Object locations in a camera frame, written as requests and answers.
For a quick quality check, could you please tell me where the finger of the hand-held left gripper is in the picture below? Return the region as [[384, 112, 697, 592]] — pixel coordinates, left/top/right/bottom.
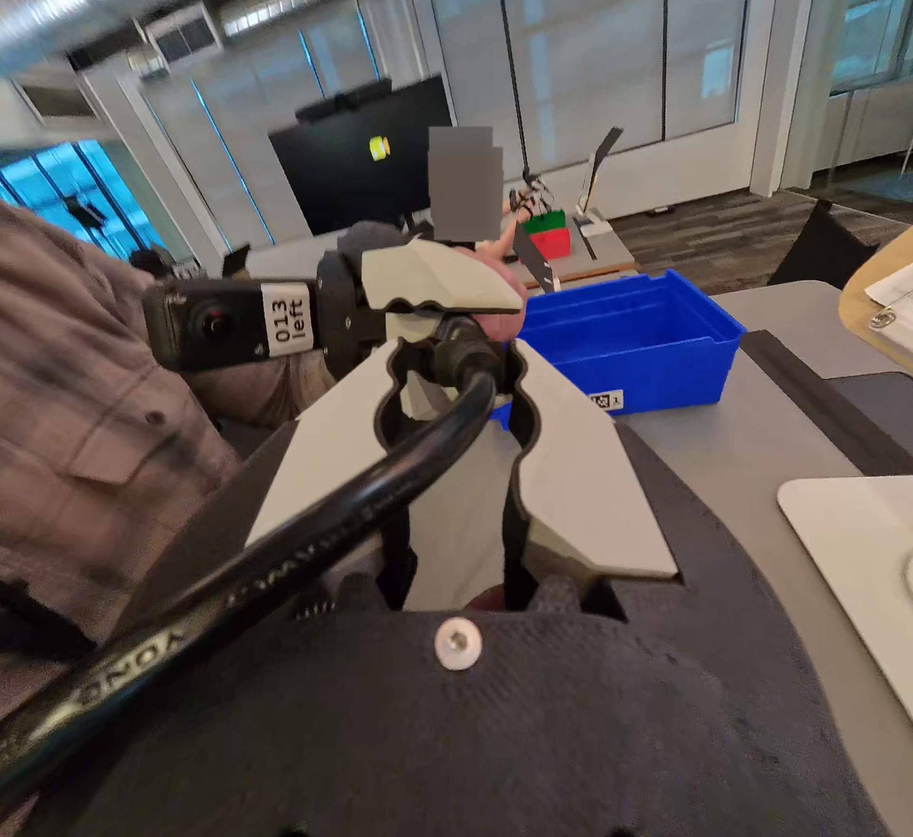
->
[[384, 312, 461, 424], [360, 238, 526, 317]]

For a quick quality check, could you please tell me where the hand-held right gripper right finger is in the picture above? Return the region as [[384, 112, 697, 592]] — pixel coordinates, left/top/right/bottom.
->
[[501, 338, 680, 606]]

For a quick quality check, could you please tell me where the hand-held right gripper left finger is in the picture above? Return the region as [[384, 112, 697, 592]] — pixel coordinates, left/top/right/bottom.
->
[[244, 341, 429, 610]]

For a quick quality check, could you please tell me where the blue plastic bin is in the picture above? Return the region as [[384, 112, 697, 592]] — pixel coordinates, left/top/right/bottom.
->
[[492, 270, 748, 433]]

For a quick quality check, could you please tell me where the black power cord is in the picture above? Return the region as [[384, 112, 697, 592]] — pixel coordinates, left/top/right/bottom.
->
[[0, 315, 506, 804]]

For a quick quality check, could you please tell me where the person's left hand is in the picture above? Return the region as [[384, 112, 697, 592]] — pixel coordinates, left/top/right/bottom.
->
[[456, 243, 530, 344]]

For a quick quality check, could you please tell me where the black flat bar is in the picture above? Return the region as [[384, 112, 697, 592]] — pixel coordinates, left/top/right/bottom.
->
[[512, 231, 559, 296]]

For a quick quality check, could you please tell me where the black monitor screen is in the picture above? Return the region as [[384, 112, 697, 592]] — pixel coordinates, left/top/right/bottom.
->
[[267, 74, 455, 239]]

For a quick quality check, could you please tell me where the grey side table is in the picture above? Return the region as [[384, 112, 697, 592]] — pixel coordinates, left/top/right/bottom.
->
[[243, 209, 641, 290]]

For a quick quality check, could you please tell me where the black webcam bar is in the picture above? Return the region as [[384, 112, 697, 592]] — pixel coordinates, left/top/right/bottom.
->
[[294, 77, 395, 126]]

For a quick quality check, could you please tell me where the black document stand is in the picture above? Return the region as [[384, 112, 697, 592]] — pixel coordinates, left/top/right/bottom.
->
[[576, 127, 625, 228]]

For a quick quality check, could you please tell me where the person in plaid shirt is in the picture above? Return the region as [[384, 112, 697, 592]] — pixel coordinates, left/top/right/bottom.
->
[[0, 202, 336, 717]]

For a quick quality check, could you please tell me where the ceiling air vent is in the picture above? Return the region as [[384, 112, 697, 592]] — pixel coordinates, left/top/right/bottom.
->
[[145, 1, 227, 65]]

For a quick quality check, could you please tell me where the wooden document board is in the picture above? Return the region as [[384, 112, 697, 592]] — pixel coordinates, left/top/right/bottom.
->
[[838, 227, 913, 376]]

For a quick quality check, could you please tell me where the black chair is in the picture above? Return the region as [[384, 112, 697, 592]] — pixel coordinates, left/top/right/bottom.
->
[[767, 198, 891, 290]]

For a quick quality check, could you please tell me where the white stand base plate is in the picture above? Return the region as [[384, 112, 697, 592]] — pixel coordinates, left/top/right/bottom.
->
[[776, 475, 913, 722]]

